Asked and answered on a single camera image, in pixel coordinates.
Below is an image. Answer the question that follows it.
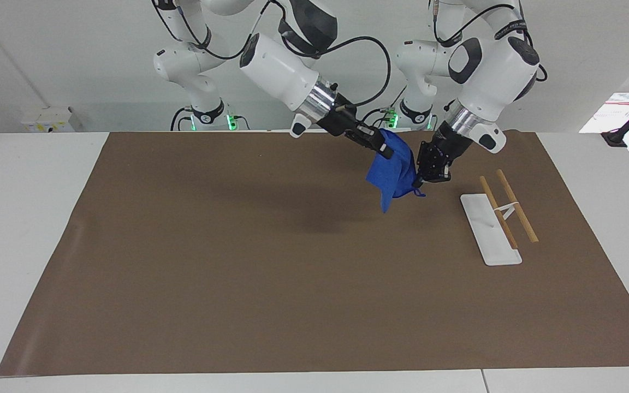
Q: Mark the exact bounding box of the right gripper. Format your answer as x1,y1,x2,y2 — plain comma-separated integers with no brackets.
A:
318,97,396,160

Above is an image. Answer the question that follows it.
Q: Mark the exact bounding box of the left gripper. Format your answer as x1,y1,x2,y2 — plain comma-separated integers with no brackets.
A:
416,121,474,185

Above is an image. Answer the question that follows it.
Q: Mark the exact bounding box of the blue towel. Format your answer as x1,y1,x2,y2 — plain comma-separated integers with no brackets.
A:
366,129,426,214

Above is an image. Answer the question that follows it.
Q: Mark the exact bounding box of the white rack with wooden bars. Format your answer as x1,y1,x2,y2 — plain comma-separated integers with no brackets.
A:
460,169,539,267

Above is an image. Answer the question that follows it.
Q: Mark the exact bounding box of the white box with yellow labels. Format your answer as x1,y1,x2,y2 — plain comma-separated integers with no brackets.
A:
21,106,84,133

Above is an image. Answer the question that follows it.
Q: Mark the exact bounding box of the black cable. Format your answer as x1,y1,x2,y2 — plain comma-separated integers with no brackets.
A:
152,0,253,61
432,0,523,49
170,107,193,132
314,36,392,108
361,85,409,130
518,0,549,83

